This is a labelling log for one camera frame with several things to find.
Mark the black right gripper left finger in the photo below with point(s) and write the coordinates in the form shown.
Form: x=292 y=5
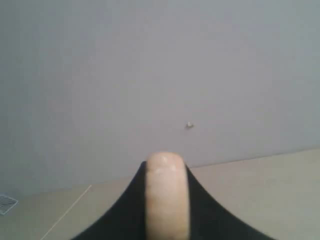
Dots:
x=125 y=220

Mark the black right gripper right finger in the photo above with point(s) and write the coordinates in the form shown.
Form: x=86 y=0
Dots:
x=209 y=220

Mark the wide white wooden paint brush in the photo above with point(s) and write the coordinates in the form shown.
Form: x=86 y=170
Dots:
x=167 y=204

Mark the small white soccer goal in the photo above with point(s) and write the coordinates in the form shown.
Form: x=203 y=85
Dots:
x=6 y=204

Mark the small white wall hook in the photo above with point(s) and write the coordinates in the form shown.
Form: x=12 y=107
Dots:
x=189 y=125

